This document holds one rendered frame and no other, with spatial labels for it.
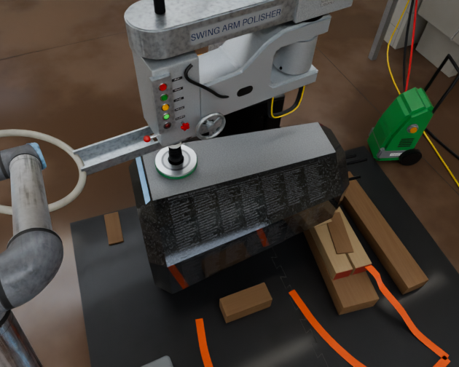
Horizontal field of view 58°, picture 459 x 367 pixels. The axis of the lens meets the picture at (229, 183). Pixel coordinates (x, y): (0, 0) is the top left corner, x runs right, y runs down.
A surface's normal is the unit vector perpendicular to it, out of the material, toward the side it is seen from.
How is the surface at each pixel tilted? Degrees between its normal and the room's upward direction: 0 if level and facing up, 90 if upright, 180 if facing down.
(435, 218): 0
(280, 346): 0
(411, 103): 33
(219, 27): 90
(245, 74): 90
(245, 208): 45
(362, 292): 0
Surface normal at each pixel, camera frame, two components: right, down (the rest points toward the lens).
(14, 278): 0.50, -0.22
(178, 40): 0.50, 0.70
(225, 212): 0.26, 0.11
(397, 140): 0.08, 0.80
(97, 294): 0.04, -0.61
